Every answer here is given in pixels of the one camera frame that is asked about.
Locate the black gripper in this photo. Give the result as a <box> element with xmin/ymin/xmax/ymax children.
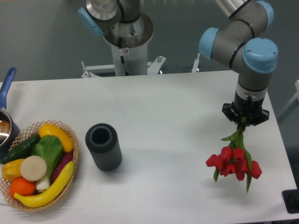
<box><xmin>222</xmin><ymin>92</ymin><xmax>270</xmax><ymax>126</ymax></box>

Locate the red tulip bouquet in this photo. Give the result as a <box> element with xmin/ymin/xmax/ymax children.
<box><xmin>206</xmin><ymin>117</ymin><xmax>262</xmax><ymax>192</ymax></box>

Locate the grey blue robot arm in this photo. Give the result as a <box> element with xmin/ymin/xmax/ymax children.
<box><xmin>78</xmin><ymin>0</ymin><xmax>278</xmax><ymax>129</ymax></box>

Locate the black device at edge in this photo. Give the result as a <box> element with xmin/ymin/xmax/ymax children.
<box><xmin>282</xmin><ymin>189</ymin><xmax>299</xmax><ymax>214</ymax></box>

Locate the dark grey ribbed vase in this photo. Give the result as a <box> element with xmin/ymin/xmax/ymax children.
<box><xmin>85</xmin><ymin>123</ymin><xmax>122</xmax><ymax>171</ymax></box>

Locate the purple eggplant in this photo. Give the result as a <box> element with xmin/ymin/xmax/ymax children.
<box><xmin>51</xmin><ymin>152</ymin><xmax>73</xmax><ymax>183</ymax></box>

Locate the green lettuce leaf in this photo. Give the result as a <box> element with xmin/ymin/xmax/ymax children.
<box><xmin>31</xmin><ymin>135</ymin><xmax>63</xmax><ymax>193</ymax></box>

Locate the yellow squash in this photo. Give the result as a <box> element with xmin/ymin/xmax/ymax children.
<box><xmin>39</xmin><ymin>124</ymin><xmax>74</xmax><ymax>153</ymax></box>

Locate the beige round disc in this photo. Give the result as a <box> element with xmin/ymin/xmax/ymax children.
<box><xmin>20</xmin><ymin>155</ymin><xmax>47</xmax><ymax>182</ymax></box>

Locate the green cucumber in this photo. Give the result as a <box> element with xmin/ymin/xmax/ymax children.
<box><xmin>0</xmin><ymin>134</ymin><xmax>41</xmax><ymax>164</ymax></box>

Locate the yellow banana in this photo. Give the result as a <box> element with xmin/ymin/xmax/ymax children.
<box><xmin>14</xmin><ymin>161</ymin><xmax>75</xmax><ymax>208</ymax></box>

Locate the orange fruit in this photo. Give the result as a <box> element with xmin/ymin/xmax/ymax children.
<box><xmin>9</xmin><ymin>177</ymin><xmax>36</xmax><ymax>199</ymax></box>

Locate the yellow bell pepper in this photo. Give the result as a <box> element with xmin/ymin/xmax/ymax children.
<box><xmin>1</xmin><ymin>159</ymin><xmax>25</xmax><ymax>182</ymax></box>

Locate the woven wicker basket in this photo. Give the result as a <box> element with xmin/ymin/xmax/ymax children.
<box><xmin>0</xmin><ymin>119</ymin><xmax>79</xmax><ymax>213</ymax></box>

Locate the white frame at right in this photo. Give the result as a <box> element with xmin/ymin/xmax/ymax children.
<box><xmin>277</xmin><ymin>80</ymin><xmax>299</xmax><ymax>124</ymax></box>

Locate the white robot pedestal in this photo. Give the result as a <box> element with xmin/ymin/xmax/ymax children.
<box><xmin>80</xmin><ymin>11</ymin><xmax>201</xmax><ymax>79</ymax></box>

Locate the black cable on pedestal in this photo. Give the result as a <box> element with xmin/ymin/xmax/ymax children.
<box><xmin>118</xmin><ymin>36</ymin><xmax>129</xmax><ymax>77</ymax></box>

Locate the blue handled saucepan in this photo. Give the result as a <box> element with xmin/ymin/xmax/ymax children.
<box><xmin>0</xmin><ymin>67</ymin><xmax>20</xmax><ymax>159</ymax></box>

